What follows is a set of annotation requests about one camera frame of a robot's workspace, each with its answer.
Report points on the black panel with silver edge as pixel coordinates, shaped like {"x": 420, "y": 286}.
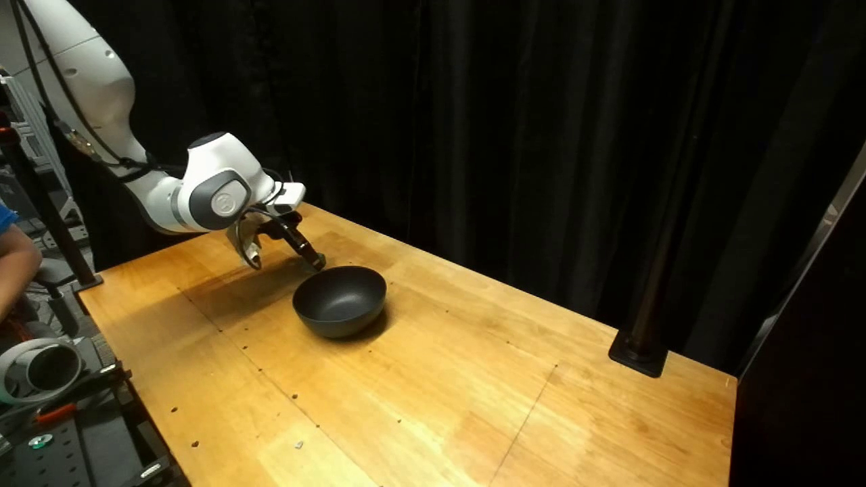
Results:
{"x": 805, "y": 379}

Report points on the black pole with base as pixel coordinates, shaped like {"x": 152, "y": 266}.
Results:
{"x": 639, "y": 348}
{"x": 47, "y": 210}

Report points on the black bowl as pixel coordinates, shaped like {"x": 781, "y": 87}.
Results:
{"x": 338, "y": 304}

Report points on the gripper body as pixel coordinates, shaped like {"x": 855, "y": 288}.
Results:
{"x": 283, "y": 226}

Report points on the black perforated plate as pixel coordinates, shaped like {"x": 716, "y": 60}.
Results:
{"x": 95, "y": 446}

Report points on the aluminium frame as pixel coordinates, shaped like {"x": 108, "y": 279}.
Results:
{"x": 30, "y": 128}

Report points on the person's forearm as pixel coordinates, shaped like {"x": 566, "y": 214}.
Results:
{"x": 15, "y": 264}

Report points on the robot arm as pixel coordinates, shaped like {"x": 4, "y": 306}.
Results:
{"x": 95, "y": 74}

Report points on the black curtain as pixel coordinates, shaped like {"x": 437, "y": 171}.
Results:
{"x": 514, "y": 122}

